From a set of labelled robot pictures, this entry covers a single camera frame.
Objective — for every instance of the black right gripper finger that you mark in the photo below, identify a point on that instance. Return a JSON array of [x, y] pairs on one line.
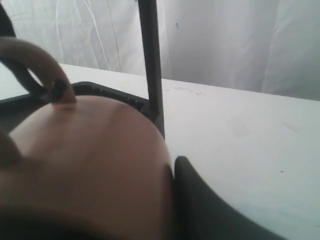
[[203, 215]]

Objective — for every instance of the pink ceramic mug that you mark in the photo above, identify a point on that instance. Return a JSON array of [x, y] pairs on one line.
[[82, 167]]

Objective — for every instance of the white backdrop curtain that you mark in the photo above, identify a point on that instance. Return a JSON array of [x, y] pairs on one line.
[[266, 46]]

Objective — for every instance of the black two-tier metal rack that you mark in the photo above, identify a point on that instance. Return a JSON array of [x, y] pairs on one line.
[[15, 109]]

